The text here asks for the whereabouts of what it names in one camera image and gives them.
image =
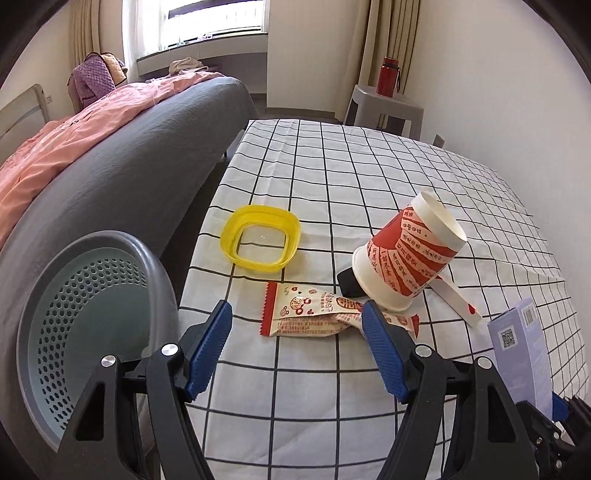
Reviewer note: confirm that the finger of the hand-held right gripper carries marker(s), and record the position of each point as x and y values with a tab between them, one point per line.
531	415
559	407

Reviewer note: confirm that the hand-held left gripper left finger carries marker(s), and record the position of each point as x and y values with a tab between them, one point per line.
207	355

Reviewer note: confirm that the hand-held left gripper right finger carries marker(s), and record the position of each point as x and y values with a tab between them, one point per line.
383	350

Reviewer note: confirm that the pale purple carton box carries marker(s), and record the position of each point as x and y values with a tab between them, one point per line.
521	350

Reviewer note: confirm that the red and white snack wrapper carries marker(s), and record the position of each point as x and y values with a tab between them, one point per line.
309	316

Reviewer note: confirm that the red striped paper cup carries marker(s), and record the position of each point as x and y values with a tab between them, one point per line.
406	258

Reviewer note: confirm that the grey perforated trash bin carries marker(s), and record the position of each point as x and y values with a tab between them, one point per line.
92	300

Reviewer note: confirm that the small black object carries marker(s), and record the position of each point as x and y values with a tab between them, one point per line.
348	282

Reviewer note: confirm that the yellow plastic lid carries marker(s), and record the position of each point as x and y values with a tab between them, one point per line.
231	230

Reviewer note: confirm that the black checked white tablecloth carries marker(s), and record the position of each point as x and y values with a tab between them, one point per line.
323	184

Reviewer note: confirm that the grey bed sheet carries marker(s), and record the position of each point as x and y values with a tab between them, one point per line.
138	161

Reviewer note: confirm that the grey plastic stool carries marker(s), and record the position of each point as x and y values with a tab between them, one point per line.
383	108

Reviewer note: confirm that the pink blanket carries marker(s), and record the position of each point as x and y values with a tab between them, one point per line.
69	147

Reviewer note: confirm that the red water bottle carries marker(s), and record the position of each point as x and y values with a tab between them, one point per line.
387	78

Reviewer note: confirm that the beige cloth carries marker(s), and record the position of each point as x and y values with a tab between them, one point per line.
184	66

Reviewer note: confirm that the grey window ledge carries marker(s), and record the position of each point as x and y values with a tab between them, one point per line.
221	60

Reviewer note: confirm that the purple quilted bag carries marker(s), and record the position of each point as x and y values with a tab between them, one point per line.
90	83

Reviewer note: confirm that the beige bed headboard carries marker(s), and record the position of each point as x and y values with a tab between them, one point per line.
27	110

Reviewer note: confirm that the beige quilted bag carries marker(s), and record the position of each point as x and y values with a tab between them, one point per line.
113	62

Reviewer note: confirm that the beige curtain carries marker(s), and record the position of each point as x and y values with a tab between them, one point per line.
90	27
378	32

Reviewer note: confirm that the white sheer curtain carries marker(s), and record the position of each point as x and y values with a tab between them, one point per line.
138	32

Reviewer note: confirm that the window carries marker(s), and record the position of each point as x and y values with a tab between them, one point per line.
217	18

